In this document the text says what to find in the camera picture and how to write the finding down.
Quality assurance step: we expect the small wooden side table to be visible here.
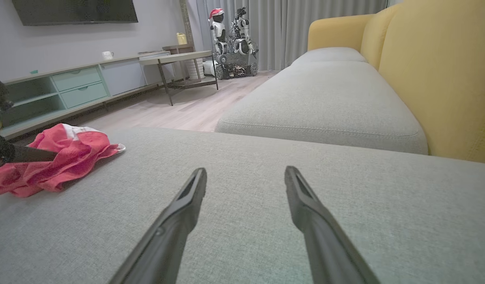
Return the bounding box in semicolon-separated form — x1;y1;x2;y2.
162;43;196;79

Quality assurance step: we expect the grey sofa seat cushion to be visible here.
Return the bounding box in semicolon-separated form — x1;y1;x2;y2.
291;47;368;67
215;61;428;155

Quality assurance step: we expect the white robot on tracked base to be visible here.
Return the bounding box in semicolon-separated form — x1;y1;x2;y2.
215;6;259;80

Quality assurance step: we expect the yellow sofa backrest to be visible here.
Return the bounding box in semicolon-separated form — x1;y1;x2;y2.
308;0;485;165

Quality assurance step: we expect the grey curtain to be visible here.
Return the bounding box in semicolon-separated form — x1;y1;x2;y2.
187;0;389;71

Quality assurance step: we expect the red basketball jersey number 23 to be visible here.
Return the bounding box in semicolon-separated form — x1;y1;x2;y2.
0;123;126;198

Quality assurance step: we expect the black wall television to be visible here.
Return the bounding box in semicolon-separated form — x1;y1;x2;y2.
11;0;139;26

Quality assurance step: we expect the long low tv cabinet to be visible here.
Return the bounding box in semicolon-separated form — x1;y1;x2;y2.
0;55;176;140

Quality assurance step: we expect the grey table with metal legs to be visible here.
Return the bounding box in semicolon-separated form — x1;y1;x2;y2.
139;50;219;106

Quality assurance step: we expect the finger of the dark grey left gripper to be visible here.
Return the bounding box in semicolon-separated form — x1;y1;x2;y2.
0;134;58;170

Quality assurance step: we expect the large grey sofa chaise cushion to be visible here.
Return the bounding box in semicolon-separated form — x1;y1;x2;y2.
0;126;485;284

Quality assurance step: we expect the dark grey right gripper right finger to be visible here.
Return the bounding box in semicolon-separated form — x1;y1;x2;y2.
285;165;381;284

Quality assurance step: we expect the white ribbed basket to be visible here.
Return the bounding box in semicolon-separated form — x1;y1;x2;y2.
185;58;205;80

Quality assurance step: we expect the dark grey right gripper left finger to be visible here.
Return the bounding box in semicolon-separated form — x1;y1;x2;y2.
110;167;208;284

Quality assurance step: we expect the white robot with santa hat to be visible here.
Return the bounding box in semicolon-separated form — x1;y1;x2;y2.
208;8;228;56

